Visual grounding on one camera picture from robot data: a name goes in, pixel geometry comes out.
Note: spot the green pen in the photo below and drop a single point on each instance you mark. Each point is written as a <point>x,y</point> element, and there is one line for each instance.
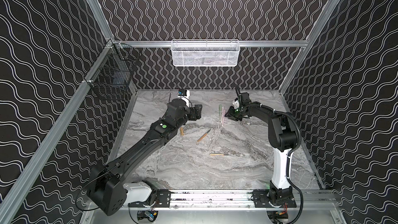
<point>220,113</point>

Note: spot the white wire mesh basket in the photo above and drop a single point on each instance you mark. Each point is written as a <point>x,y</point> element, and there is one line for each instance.
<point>205,53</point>

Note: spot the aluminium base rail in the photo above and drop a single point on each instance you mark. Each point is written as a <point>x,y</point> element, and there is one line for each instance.
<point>144,197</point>

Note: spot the brown pen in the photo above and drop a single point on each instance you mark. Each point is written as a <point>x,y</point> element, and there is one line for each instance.
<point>203,136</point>

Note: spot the black wire mesh basket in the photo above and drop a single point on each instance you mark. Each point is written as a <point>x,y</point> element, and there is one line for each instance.
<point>111,81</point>

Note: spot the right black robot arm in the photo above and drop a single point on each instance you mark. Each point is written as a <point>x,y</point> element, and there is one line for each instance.
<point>283,135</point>

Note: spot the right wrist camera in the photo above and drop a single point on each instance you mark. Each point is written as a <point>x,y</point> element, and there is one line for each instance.
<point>236,104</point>

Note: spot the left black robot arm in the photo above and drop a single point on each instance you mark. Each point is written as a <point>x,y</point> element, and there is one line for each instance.
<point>106,188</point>

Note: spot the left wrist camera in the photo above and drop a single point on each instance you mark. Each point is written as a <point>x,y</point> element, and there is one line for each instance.
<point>184,95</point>

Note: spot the pink pen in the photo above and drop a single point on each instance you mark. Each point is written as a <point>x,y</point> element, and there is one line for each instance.
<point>222,115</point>

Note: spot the tan pen lower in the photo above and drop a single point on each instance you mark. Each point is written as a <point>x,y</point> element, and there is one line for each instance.
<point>219,154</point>

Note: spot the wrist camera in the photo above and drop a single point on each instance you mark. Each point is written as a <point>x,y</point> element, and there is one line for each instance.
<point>236,104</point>
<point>184,95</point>

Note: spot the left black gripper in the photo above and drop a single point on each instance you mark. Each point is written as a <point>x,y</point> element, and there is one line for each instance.
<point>195,112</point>

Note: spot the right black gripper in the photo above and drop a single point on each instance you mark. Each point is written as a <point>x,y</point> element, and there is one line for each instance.
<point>233,112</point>

